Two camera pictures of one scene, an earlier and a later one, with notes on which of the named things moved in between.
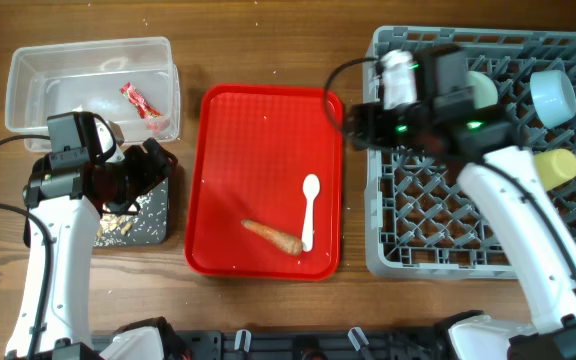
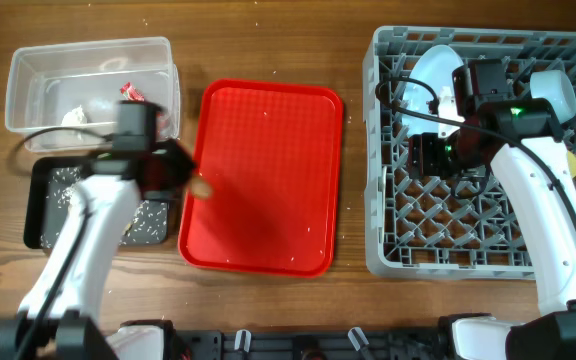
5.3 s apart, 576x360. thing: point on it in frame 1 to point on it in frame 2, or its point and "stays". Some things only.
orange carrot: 284,243 to 201,187
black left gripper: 135,175 to 177,163
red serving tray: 263,194 stays
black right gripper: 360,126 to 423,156
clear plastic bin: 131,81 stays
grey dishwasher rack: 420,221 stays
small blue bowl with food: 553,96 stays
